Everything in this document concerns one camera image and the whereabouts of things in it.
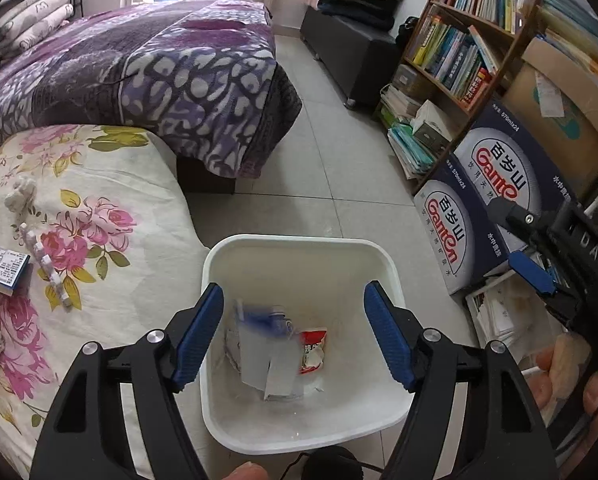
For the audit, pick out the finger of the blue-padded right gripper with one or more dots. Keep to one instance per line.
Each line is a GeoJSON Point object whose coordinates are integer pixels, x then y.
{"type": "Point", "coordinates": [532, 273]}
{"type": "Point", "coordinates": [507, 214]}

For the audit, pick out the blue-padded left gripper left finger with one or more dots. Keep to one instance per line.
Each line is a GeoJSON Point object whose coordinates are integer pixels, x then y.
{"type": "Point", "coordinates": [192, 332]}

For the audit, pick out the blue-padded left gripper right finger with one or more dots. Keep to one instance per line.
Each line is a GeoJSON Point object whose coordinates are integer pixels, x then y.
{"type": "Point", "coordinates": [392, 343]}

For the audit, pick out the white foam puzzle strip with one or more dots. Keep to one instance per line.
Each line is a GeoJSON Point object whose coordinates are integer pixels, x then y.
{"type": "Point", "coordinates": [55, 291]}

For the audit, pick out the blue and white medicine box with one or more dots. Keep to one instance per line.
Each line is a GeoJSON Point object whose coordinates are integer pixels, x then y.
{"type": "Point", "coordinates": [12, 267]}

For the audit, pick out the clear plastic water bottle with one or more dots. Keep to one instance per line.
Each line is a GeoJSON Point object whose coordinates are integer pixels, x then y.
{"type": "Point", "coordinates": [270, 351]}

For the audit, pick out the red snack bag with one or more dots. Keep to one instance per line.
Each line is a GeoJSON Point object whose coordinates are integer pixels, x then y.
{"type": "Point", "coordinates": [313, 355]}

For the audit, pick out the white plastic trash bin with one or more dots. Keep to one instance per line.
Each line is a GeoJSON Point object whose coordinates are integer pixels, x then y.
{"type": "Point", "coordinates": [319, 283]}

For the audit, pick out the person's right hand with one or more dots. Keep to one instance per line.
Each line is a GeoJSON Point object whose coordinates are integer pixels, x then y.
{"type": "Point", "coordinates": [557, 371]}

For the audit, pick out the person's left hand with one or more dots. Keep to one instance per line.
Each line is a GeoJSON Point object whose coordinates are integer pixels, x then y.
{"type": "Point", "coordinates": [248, 471]}

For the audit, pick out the navy Ganten water carton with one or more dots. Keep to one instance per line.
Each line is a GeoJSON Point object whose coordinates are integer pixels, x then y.
{"type": "Point", "coordinates": [467, 245]}

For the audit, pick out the floral cream blanket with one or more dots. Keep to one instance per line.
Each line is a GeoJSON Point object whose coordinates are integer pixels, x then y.
{"type": "Point", "coordinates": [117, 227]}

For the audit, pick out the brown cardboard box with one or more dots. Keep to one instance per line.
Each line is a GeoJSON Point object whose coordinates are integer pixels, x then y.
{"type": "Point", "coordinates": [557, 101]}

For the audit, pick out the wooden bookshelf with books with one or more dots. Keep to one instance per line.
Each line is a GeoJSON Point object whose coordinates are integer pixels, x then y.
{"type": "Point", "coordinates": [466, 53]}

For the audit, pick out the crumpled white tissue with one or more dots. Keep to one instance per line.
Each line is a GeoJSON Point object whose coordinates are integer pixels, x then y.
{"type": "Point", "coordinates": [21, 195]}

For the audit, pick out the black low bench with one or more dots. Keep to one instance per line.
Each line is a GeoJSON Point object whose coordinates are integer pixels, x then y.
{"type": "Point", "coordinates": [352, 38]}

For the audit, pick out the purple patterned bed quilt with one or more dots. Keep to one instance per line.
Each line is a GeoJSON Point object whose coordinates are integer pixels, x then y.
{"type": "Point", "coordinates": [201, 74]}

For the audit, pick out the folded floral pillows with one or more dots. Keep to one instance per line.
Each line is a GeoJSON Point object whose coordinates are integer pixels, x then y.
{"type": "Point", "coordinates": [31, 21]}

